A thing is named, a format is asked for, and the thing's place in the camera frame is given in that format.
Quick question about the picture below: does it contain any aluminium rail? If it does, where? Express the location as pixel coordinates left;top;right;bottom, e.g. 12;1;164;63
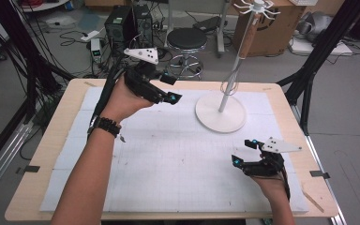
0;121;35;205

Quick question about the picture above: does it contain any person's left hand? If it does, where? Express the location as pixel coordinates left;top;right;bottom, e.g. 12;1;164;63
101;74;155;125

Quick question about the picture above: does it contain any person's right hand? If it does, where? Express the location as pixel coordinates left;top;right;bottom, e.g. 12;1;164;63
251;172;291;202

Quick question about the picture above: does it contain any small white device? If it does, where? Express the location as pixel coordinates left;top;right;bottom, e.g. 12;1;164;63
90;37;104;64

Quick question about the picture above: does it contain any white power strip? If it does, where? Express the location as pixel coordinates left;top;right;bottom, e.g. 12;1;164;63
80;29;101;43

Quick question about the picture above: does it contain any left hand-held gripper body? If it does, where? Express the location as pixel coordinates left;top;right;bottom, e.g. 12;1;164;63
123;47;170;105

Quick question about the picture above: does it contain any round black stool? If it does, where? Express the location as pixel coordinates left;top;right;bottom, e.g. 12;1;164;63
165;27;208;81

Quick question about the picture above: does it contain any black metal stand frame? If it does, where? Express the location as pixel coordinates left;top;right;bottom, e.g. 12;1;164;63
276;0;360;136
0;0;76;121

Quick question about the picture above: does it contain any black tape strip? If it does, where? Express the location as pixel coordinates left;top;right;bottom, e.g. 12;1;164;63
308;170;331;180
15;165;41;174

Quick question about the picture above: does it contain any grey metal stand pole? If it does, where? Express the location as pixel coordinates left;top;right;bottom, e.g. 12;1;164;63
216;0;233;54

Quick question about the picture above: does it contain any brown cardboard box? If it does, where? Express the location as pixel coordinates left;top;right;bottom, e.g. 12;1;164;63
232;0;308;58

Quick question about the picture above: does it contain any white grid mat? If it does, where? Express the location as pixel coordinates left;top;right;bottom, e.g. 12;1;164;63
39;86;309;214

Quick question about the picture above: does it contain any white stand with hooks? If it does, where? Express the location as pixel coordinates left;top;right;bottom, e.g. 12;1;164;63
194;0;281;134

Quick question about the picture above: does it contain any round white table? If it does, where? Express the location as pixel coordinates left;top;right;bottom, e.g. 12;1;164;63
21;0;70;13

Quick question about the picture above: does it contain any black computer tower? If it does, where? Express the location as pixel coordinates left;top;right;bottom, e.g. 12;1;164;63
104;5;135;53
132;4;155;49

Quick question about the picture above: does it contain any grey bag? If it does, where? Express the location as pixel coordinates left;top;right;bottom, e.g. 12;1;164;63
295;11;336;42

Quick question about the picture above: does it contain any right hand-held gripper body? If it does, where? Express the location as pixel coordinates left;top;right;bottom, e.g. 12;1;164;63
242;136;303;177

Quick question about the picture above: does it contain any whisk with wooden handle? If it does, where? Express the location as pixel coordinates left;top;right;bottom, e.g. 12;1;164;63
219;12;261;97

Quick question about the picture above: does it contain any thin wooden stick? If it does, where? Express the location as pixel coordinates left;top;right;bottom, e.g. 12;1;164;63
302;189;325;214

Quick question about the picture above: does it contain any black beaded bracelet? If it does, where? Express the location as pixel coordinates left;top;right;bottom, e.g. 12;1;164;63
86;115;123;139

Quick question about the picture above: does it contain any black cable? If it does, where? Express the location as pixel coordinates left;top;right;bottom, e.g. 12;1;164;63
278;162;292;202
89;54;128;127

